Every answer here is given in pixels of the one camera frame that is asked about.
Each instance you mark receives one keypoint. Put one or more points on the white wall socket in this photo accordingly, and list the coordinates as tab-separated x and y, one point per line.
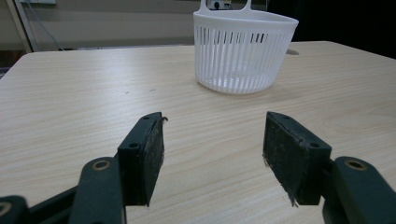
219	4

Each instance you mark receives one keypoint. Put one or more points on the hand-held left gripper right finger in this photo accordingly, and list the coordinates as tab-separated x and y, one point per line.
291	158

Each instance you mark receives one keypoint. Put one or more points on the white slotted plastic basket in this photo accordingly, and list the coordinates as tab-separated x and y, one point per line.
239	53

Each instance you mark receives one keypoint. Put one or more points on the white metal stand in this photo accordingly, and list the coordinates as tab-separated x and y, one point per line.
23	26

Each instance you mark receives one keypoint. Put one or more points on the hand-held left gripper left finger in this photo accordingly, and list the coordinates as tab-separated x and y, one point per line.
141	158

